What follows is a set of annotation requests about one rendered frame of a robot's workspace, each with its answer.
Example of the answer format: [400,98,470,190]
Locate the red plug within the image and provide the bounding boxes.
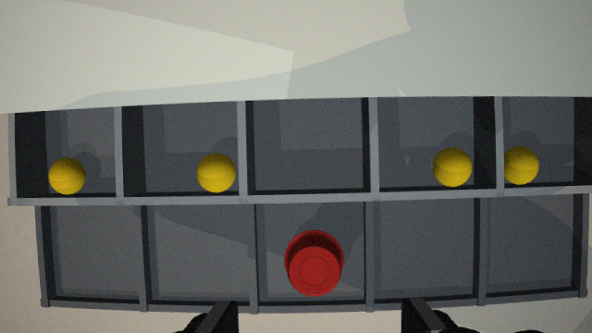
[284,230,344,296]

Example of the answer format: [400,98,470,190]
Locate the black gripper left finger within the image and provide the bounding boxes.
[174,301,239,333]

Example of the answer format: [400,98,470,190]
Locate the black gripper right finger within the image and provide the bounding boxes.
[401,298,480,333]

